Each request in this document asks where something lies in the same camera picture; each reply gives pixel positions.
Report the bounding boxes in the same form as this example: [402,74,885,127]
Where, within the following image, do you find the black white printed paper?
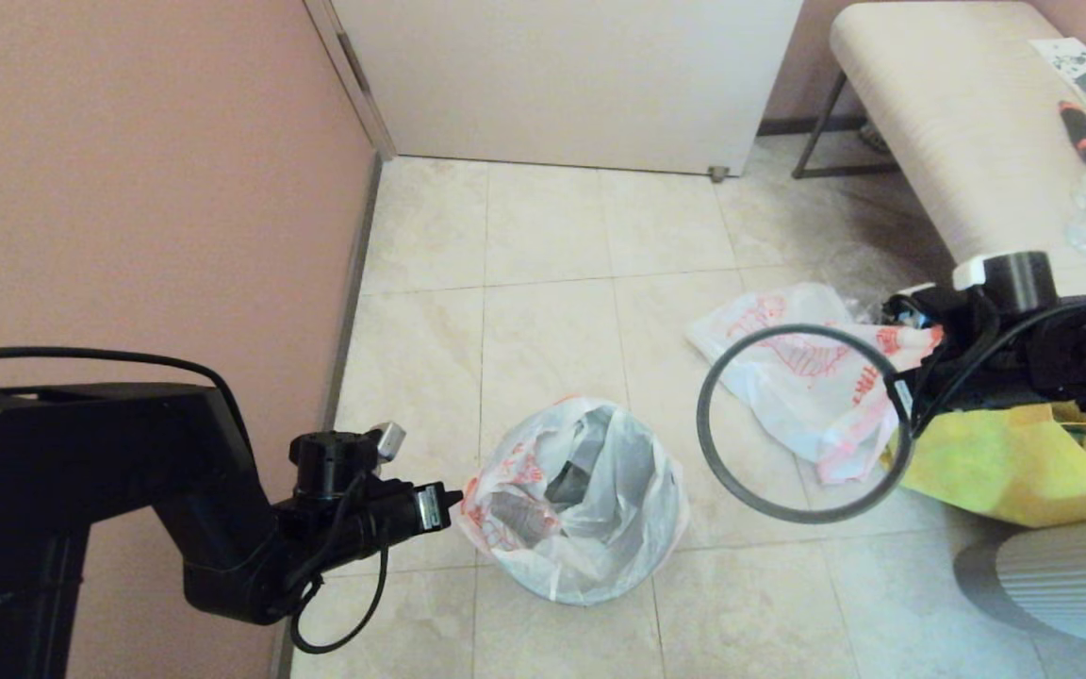
[1030,36,1086,114]

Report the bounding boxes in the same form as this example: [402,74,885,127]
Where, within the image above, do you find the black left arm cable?
[0,347,391,654]

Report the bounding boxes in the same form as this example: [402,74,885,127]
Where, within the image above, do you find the yellow fabric bag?
[882,396,1086,527]

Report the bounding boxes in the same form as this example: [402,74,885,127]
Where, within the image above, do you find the white door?
[331,0,803,178]

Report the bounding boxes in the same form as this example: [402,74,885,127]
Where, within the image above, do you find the grey bin rim ring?
[697,323,913,524]

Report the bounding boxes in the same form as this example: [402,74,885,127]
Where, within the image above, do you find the orange black hand tool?
[1059,99,1086,166]

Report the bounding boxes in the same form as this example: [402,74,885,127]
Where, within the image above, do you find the grey door frame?
[305,0,398,161]

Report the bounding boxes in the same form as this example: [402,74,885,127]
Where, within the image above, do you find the white red-print plastic bag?
[456,396,692,606]

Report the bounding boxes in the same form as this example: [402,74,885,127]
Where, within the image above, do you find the used white red plastic bag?
[687,283,942,486]

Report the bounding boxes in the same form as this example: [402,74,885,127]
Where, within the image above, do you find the white wood bench metal legs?
[793,0,1086,293]

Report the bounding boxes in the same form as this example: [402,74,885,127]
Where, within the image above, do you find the clear plastic bag dark contents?
[826,243,940,322]

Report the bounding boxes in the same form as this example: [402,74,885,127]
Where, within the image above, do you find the black round trash bin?
[543,448,619,505]

